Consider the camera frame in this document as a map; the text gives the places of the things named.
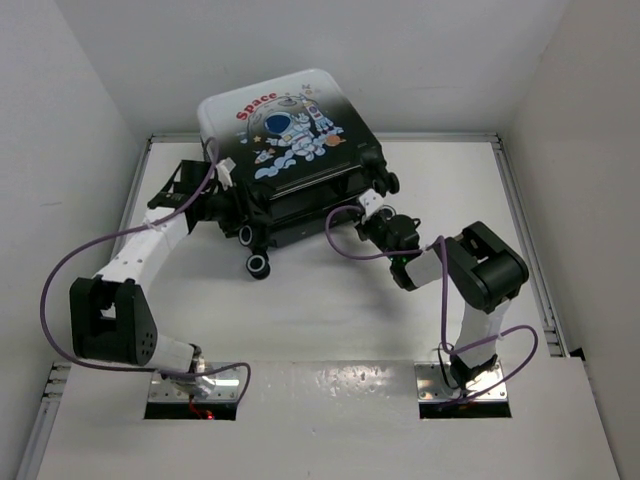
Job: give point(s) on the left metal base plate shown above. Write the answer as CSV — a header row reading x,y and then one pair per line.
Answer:
x,y
219,388

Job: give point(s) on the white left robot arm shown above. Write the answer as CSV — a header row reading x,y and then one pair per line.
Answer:
x,y
112,324

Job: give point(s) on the metal base plate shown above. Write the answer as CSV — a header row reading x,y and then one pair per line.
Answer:
x,y
219,388
435,384

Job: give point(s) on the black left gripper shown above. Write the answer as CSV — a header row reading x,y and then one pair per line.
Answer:
x,y
236,216

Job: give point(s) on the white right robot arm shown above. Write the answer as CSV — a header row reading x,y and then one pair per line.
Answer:
x,y
486,272

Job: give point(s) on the grey suitcase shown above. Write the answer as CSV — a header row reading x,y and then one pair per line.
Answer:
x,y
301,149

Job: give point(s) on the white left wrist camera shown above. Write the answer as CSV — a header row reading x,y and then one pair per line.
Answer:
x,y
224,169

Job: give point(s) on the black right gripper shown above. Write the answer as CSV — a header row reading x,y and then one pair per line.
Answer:
x,y
364,225

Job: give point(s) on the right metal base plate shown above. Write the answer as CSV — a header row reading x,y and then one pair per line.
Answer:
x,y
435,384

